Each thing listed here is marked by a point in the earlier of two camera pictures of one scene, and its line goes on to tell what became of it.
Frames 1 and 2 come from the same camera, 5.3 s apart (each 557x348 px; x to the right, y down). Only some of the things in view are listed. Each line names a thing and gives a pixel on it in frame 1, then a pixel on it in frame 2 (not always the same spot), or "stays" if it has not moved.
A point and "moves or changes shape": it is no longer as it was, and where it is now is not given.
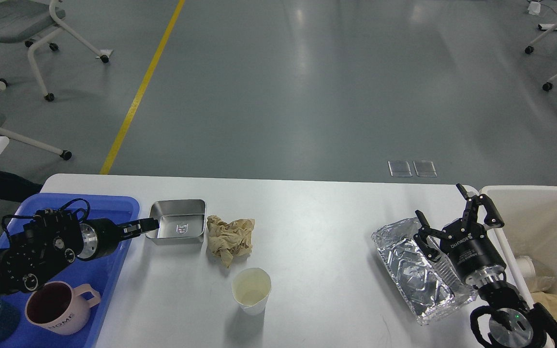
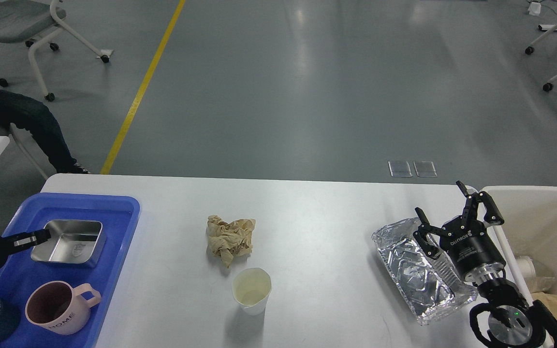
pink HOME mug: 58,308 stays
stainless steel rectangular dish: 181,222 moves or changes shape
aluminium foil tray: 431,287 stays
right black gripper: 471,250 stays
